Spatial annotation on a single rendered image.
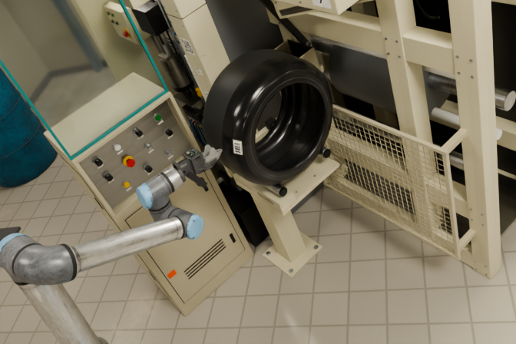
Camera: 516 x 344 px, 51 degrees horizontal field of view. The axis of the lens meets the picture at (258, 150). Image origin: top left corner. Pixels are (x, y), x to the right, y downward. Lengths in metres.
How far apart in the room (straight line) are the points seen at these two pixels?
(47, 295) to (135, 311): 1.66
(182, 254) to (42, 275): 1.41
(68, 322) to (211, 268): 1.38
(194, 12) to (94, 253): 1.04
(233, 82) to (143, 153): 0.73
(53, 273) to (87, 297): 2.08
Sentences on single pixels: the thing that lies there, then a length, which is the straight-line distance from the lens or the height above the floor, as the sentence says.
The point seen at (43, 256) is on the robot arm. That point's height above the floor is 1.51.
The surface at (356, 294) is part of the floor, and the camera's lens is 3.03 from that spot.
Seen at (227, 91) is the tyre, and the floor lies 1.41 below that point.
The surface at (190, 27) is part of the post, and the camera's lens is 2.26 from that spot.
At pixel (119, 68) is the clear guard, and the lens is 2.45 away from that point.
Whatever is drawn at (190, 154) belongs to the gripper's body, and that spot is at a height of 1.29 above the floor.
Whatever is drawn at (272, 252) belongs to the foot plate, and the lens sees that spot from 3.33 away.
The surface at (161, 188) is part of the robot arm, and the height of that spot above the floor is 1.28.
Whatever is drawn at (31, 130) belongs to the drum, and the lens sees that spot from 5.01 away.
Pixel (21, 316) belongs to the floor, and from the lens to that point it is 4.02.
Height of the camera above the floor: 2.51
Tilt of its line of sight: 38 degrees down
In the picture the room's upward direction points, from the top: 23 degrees counter-clockwise
